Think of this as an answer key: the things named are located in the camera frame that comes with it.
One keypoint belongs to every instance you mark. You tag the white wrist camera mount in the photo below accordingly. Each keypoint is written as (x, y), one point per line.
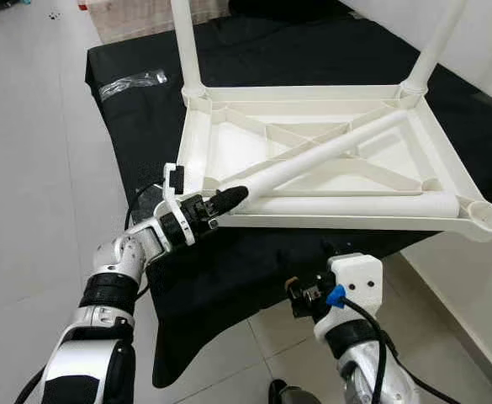
(182, 229)
(359, 282)

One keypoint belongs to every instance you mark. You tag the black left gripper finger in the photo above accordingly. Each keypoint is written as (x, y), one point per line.
(231, 199)

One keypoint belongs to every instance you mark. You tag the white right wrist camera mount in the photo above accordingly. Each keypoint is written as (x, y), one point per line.
(359, 282)

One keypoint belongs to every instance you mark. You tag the white plastic children table top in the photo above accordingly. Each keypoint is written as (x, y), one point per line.
(220, 147)

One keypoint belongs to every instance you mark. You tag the clear tape piece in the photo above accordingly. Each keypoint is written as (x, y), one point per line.
(132, 82)

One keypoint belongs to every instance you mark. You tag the beige cloth covered bench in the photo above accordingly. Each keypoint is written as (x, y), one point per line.
(145, 17)

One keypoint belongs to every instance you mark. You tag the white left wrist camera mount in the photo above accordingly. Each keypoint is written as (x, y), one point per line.
(182, 229)

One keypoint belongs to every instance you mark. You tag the grey right robot leg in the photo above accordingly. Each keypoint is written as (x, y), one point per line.
(292, 394)

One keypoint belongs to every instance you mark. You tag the white plastic table leg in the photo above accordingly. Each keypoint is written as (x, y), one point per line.
(435, 46)
(187, 42)
(355, 204)
(330, 151)

